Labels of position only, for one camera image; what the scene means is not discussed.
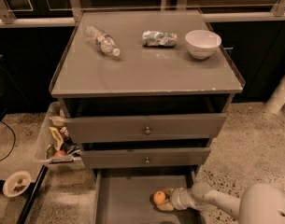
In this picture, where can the metal railing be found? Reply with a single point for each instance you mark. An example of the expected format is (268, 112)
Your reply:
(31, 13)

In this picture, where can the white ceramic bowl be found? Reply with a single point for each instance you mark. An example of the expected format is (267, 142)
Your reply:
(201, 44)

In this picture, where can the grey drawer cabinet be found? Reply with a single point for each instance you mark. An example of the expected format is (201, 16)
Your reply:
(142, 81)

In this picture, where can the grey top drawer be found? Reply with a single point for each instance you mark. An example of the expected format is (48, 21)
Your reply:
(143, 128)

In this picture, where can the yellow snack packet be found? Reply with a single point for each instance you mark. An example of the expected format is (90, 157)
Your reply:
(57, 137)

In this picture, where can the orange fruit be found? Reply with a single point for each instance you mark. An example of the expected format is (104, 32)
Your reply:
(159, 197)

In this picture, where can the clear plastic water bottle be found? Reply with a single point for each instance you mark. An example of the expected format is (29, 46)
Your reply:
(104, 42)

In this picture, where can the crumpled silver snack bag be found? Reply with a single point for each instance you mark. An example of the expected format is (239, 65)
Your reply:
(159, 39)

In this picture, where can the grey drawer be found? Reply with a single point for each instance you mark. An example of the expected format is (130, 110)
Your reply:
(143, 128)
(154, 157)
(124, 196)

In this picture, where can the red round item in bin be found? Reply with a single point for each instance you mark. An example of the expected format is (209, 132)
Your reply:
(60, 153)

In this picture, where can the grey bottom drawer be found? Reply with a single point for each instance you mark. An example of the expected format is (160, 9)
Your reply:
(124, 196)

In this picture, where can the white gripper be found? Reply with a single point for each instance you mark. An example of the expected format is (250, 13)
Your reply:
(177, 199)

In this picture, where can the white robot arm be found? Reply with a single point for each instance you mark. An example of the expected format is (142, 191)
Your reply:
(245, 177)

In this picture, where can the grey middle drawer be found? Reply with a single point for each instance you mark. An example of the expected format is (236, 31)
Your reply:
(154, 157)

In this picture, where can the clear plastic storage bin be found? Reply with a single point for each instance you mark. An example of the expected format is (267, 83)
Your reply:
(45, 140)

